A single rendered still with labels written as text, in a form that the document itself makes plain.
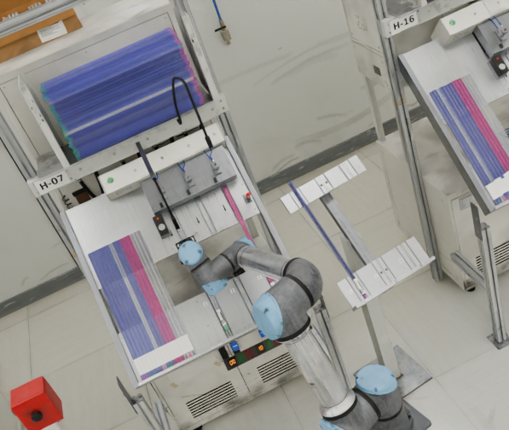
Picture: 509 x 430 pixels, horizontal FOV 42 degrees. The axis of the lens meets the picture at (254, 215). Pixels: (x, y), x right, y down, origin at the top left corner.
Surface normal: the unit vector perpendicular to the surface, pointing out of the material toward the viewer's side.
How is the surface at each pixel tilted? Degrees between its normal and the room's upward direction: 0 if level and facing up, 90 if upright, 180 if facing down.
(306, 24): 90
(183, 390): 90
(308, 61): 90
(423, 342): 0
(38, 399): 90
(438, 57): 44
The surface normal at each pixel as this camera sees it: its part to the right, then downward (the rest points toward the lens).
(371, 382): -0.21, -0.85
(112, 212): -0.01, -0.25
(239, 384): 0.32, 0.46
